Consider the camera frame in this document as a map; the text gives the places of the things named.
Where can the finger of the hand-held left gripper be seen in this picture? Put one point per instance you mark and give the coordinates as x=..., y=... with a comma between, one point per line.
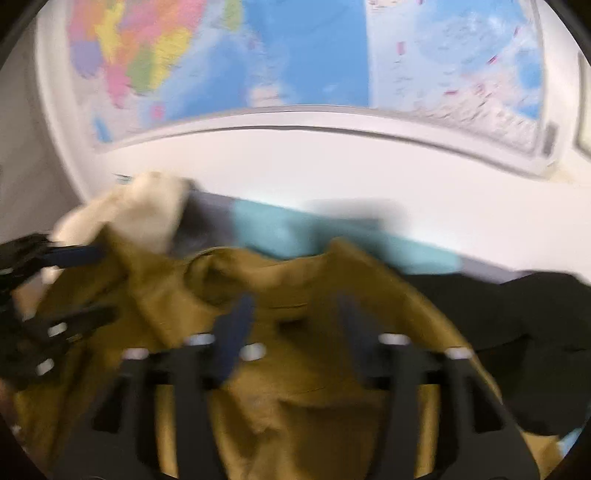
x=85, y=319
x=76, y=255

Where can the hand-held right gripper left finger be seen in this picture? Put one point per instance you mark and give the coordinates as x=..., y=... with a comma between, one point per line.
x=236, y=330

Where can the black garment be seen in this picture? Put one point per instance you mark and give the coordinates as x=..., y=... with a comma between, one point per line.
x=531, y=332

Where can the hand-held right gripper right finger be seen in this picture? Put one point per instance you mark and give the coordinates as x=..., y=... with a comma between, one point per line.
x=353, y=325

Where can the teal and grey printed blanket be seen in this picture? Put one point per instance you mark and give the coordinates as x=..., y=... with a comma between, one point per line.
x=277, y=230

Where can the wall map poster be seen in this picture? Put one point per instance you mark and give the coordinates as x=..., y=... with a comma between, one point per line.
x=300, y=46

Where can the cream pillow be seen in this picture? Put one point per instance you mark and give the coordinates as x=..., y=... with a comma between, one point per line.
x=138, y=212

